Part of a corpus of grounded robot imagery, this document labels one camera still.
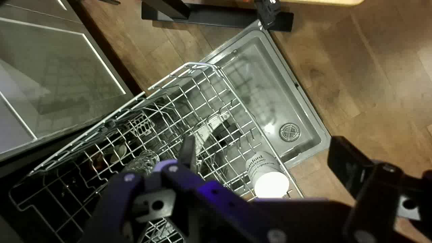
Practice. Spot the white plastic cup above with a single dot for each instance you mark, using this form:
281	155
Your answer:
266	176

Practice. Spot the open dishwasher door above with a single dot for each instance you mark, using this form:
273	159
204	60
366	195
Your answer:
271	91

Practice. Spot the grey cutlery basket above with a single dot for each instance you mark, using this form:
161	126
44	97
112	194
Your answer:
140	125

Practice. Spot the white wire dishwasher rack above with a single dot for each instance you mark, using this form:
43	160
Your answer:
57	198

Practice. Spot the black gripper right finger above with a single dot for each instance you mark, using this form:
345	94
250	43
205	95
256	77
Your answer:
382	191

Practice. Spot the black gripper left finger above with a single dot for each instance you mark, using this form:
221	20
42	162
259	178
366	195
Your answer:
200	210

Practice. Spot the clear glass jar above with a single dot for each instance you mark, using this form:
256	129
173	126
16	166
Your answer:
143	163

